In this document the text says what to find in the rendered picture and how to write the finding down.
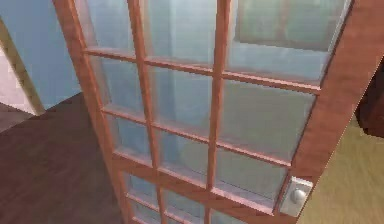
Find silver round door knob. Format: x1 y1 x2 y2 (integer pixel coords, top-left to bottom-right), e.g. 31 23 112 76
279 176 314 218

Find red-brown glazed wooden door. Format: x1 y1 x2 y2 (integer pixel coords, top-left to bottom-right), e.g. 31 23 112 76
52 0 384 224

